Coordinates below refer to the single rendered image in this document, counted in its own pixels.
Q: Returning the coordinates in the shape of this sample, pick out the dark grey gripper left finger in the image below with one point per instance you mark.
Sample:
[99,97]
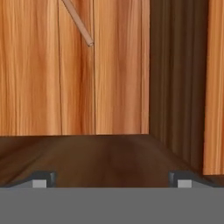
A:
[43,177]

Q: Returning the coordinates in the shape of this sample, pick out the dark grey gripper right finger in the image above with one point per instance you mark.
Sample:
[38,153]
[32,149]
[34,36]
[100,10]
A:
[180,176]

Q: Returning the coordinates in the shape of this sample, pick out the light wood cupboard door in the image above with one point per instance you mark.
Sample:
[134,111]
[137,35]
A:
[76,87]
[29,67]
[121,67]

